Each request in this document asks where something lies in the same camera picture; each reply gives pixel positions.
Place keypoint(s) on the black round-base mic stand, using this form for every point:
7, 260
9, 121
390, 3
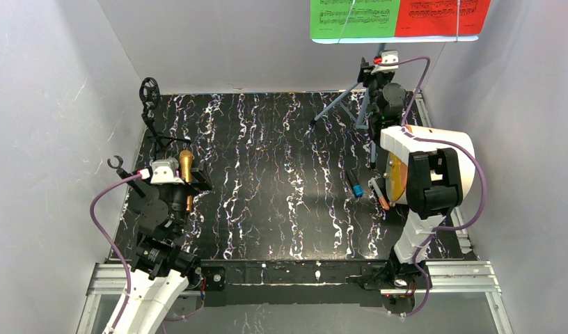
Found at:
122, 173

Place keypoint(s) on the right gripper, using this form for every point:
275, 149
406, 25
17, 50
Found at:
367, 73

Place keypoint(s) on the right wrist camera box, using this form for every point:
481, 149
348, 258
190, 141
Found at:
386, 62

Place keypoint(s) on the red sheet music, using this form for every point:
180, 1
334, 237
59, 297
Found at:
441, 18

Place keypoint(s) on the green sheet music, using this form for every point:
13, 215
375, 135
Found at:
339, 19

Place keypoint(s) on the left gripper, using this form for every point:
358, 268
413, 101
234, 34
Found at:
197, 177

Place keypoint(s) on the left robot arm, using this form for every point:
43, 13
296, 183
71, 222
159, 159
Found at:
159, 269

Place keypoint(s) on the black marker blue cap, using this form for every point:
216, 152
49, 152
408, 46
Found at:
354, 183

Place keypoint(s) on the gold microphone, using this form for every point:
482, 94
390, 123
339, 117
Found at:
186, 160

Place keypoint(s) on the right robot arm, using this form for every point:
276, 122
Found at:
421, 175

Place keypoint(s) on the purple glitter microphone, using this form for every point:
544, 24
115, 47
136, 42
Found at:
172, 163

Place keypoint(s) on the white drum orange head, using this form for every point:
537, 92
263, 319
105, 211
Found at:
464, 152

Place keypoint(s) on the aluminium base frame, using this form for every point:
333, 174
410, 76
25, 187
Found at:
217, 283

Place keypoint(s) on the white marker orange cap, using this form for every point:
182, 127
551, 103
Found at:
373, 184

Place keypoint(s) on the black tripod mic stand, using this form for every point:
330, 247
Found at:
150, 97

